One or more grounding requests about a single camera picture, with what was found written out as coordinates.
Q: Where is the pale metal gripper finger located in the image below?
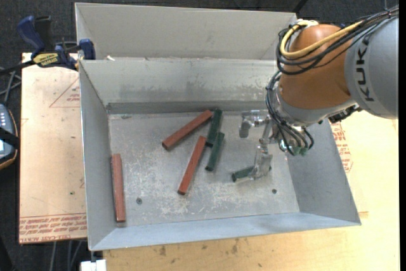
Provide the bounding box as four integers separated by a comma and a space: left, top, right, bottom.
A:
235, 175, 259, 186
250, 150, 273, 180

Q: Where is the dark green block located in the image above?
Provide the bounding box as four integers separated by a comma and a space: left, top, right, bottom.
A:
206, 108, 224, 147
204, 131, 226, 173
231, 166, 256, 183

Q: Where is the red-brown flat block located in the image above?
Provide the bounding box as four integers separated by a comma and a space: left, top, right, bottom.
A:
176, 135, 207, 196
110, 153, 127, 223
161, 109, 214, 152

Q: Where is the grey metal bin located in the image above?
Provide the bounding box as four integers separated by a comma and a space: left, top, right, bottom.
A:
74, 2, 362, 252

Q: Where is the brown cardboard board, red print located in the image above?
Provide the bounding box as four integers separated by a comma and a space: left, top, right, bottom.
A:
18, 52, 370, 245

